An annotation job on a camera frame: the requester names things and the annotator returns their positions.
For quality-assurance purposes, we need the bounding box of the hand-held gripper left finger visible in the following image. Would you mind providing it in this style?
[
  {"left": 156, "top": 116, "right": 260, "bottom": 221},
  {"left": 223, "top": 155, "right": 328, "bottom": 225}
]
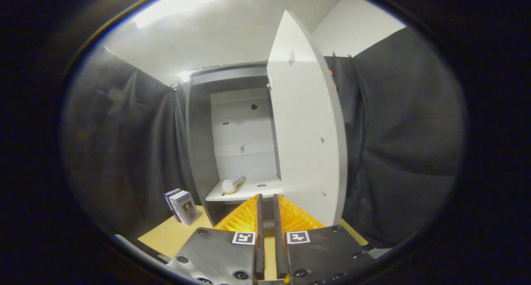
[{"left": 166, "top": 194, "right": 266, "bottom": 285}]

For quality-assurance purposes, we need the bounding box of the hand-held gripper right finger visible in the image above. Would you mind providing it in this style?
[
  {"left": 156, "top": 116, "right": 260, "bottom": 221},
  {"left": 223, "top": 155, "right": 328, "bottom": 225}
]
[{"left": 273, "top": 194, "right": 376, "bottom": 285}]

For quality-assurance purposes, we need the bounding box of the white shoe cabinet door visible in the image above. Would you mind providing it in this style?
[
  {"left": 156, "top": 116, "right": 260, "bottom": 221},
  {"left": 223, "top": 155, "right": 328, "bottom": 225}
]
[{"left": 266, "top": 10, "right": 348, "bottom": 228}]

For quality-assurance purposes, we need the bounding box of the white shoe cabinet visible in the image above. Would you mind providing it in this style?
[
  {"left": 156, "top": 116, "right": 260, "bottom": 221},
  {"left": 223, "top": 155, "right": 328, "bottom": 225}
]
[{"left": 185, "top": 61, "right": 287, "bottom": 228}]

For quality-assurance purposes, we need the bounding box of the dark blue book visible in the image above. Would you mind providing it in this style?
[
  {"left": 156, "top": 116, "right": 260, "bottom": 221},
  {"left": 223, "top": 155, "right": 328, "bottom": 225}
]
[{"left": 164, "top": 188, "right": 182, "bottom": 216}]

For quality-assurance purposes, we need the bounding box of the black backdrop cloth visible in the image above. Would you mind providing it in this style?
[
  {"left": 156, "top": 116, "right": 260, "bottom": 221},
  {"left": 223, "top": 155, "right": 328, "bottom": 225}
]
[{"left": 61, "top": 27, "right": 468, "bottom": 249}]

